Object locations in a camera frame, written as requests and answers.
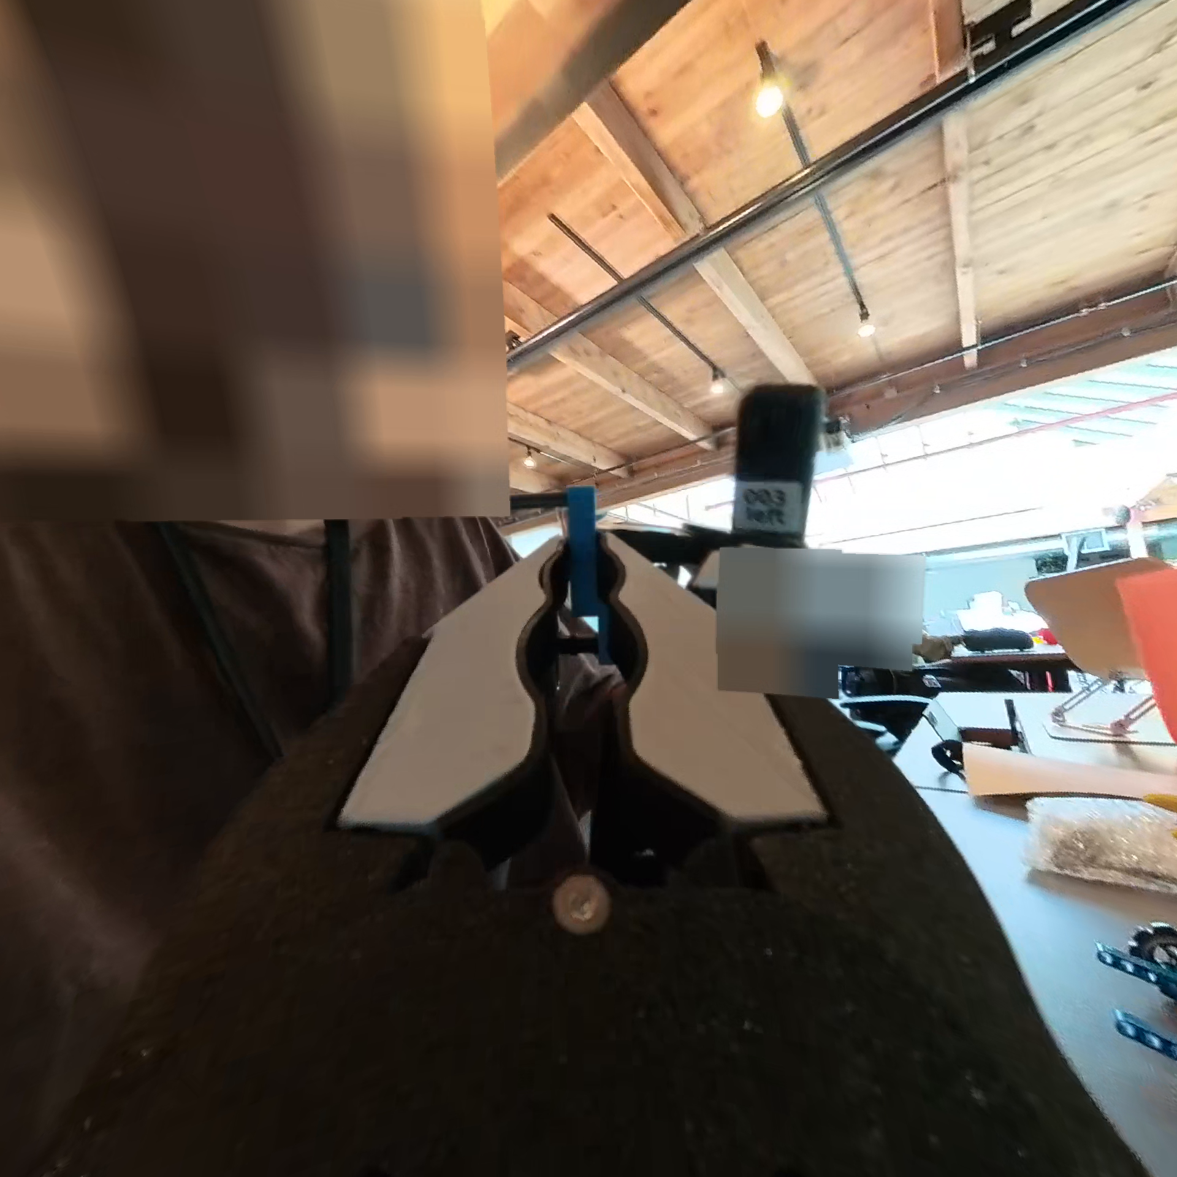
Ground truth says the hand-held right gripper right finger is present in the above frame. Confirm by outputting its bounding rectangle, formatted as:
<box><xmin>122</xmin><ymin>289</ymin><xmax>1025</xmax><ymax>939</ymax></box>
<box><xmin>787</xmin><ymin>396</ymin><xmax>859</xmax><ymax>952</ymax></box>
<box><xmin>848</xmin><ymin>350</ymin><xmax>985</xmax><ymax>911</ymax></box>
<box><xmin>603</xmin><ymin>534</ymin><xmax>830</xmax><ymax>834</ymax></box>

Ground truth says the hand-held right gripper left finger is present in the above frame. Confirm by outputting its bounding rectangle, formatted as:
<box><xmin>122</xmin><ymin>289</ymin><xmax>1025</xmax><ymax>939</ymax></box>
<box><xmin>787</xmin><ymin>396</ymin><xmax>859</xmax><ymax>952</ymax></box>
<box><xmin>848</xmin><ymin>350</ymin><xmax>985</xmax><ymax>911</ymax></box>
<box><xmin>335</xmin><ymin>536</ymin><xmax>565</xmax><ymax>837</ymax></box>

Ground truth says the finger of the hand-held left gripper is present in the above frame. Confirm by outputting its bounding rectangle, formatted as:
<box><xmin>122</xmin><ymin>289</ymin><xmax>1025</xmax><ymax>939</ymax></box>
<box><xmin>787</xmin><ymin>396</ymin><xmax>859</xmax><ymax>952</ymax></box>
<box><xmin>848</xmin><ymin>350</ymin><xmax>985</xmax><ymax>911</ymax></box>
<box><xmin>603</xmin><ymin>523</ymin><xmax>723</xmax><ymax>602</ymax></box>

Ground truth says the blue toy beam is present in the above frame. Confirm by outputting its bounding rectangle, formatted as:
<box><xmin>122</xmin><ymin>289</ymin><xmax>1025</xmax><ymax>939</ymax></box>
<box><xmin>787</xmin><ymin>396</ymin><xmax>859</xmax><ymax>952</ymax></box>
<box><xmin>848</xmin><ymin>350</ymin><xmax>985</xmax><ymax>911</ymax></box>
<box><xmin>564</xmin><ymin>485</ymin><xmax>616</xmax><ymax>666</ymax></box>

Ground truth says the black office chair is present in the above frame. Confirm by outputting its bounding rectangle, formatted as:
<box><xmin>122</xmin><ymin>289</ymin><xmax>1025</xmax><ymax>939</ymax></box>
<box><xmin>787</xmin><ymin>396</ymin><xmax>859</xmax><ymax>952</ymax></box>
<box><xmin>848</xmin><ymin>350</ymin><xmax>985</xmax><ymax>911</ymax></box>
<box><xmin>837</xmin><ymin>668</ymin><xmax>935</xmax><ymax>760</ymax></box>

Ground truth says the black ceiling pipe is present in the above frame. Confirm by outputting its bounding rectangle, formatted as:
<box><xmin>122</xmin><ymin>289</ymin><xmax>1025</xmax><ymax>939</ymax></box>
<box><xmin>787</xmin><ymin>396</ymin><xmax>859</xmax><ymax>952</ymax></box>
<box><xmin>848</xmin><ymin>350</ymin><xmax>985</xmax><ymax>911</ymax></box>
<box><xmin>505</xmin><ymin>0</ymin><xmax>1177</xmax><ymax>369</ymax></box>

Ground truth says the wooden shell chair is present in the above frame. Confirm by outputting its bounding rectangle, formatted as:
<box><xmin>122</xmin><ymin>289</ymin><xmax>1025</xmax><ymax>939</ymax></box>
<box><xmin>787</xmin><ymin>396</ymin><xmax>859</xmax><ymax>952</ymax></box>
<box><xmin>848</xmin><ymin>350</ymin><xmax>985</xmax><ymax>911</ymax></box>
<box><xmin>1023</xmin><ymin>554</ymin><xmax>1177</xmax><ymax>738</ymax></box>

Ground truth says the tan cardboard sheet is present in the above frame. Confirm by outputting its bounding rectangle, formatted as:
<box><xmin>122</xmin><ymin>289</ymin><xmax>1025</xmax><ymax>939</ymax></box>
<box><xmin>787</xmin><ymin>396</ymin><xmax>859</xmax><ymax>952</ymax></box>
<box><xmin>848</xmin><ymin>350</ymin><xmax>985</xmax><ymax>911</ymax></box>
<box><xmin>959</xmin><ymin>740</ymin><xmax>1177</xmax><ymax>802</ymax></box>

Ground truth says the bubble wrap bag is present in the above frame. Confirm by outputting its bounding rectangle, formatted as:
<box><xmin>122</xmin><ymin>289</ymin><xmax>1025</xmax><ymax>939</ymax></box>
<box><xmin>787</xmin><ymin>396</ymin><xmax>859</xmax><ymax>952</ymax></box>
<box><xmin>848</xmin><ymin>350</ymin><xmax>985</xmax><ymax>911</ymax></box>
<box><xmin>1023</xmin><ymin>794</ymin><xmax>1177</xmax><ymax>896</ymax></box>

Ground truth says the red plastic bin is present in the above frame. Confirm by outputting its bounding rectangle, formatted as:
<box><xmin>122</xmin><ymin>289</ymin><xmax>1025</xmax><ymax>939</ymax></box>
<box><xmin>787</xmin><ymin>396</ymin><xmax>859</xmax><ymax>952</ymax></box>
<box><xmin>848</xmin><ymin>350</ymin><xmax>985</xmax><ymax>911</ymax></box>
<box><xmin>1116</xmin><ymin>564</ymin><xmax>1177</xmax><ymax>746</ymax></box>

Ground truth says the blue grey brick toy vehicle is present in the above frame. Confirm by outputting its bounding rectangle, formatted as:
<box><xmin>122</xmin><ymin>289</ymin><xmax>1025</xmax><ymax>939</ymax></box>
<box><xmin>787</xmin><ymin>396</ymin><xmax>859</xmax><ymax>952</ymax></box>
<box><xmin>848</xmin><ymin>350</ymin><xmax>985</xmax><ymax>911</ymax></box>
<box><xmin>1093</xmin><ymin>923</ymin><xmax>1177</xmax><ymax>1073</ymax></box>

